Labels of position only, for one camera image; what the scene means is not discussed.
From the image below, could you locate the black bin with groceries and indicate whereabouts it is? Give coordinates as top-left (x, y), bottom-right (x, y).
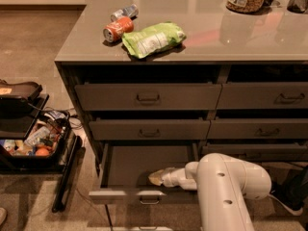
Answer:
top-left (0, 110), bottom-right (70, 170)

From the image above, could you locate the black floor cable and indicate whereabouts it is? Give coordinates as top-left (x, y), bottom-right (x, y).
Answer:
top-left (105, 204), bottom-right (114, 231)

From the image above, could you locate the grey drawer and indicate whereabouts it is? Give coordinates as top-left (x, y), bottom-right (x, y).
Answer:
top-left (200, 142), bottom-right (308, 162)
top-left (208, 118), bottom-right (308, 140)
top-left (75, 84), bottom-right (220, 111)
top-left (89, 119), bottom-right (210, 141)
top-left (217, 82), bottom-right (308, 110)
top-left (89, 142), bottom-right (198, 205)

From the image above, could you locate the orange soda can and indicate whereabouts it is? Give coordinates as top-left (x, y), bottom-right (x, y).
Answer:
top-left (103, 16), bottom-right (134, 42)

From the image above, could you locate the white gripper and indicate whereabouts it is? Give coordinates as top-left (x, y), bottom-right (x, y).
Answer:
top-left (148, 167), bottom-right (196, 191)

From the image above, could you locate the orange fruit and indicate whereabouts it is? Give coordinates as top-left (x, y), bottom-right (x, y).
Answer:
top-left (36, 148), bottom-right (50, 156)

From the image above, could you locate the blue jeans leg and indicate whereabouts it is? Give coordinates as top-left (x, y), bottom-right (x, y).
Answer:
top-left (285, 167), bottom-right (308, 208)

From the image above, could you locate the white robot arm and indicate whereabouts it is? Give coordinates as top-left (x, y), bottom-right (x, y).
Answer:
top-left (148, 153), bottom-right (271, 231)

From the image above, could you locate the white shoe tip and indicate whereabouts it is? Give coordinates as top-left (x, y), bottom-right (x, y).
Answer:
top-left (0, 207), bottom-right (7, 225)

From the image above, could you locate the black sneaker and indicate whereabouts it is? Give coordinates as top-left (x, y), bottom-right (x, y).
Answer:
top-left (269, 183), bottom-right (303, 217)

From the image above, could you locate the dark glass object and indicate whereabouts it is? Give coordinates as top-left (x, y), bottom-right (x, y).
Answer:
top-left (287, 0), bottom-right (308, 13)

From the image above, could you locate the grey drawer cabinet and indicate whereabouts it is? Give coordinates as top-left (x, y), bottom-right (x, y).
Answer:
top-left (53, 0), bottom-right (308, 164)

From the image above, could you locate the brown leather bag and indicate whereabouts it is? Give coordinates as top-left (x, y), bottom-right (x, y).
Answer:
top-left (0, 80), bottom-right (42, 103)

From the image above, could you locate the green chip bag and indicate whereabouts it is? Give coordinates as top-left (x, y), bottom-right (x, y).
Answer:
top-left (122, 22), bottom-right (186, 59)

